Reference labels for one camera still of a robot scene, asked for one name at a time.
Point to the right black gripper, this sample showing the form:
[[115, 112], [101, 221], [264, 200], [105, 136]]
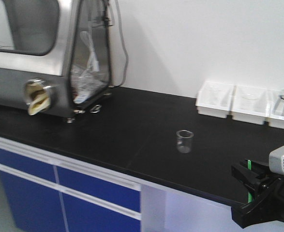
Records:
[[264, 184]]

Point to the blue lab cabinet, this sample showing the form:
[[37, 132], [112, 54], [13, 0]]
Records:
[[51, 193]]

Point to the right white storage bin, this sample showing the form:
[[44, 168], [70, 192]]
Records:
[[276, 115]]

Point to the white storage bin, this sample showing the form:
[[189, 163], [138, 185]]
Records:
[[222, 109], [276, 115], [260, 113]]

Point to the middle white storage bin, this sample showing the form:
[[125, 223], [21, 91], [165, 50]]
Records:
[[260, 113]]

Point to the glass beaker in middle bin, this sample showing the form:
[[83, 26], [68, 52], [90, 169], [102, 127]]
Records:
[[248, 101]]

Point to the glass beaker in bin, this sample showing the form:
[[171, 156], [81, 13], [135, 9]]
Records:
[[214, 93], [248, 101]]

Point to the glass beaker front left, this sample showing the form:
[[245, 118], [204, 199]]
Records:
[[184, 141]]

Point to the left white storage bin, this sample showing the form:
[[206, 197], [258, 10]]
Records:
[[222, 109]]

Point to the glass beaker in left bin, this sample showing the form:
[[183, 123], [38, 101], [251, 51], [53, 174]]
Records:
[[214, 93]]

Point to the beige rubber glove port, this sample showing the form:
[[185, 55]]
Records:
[[38, 95]]

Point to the stainless steel glove box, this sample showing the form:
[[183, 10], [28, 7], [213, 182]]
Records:
[[65, 42]]

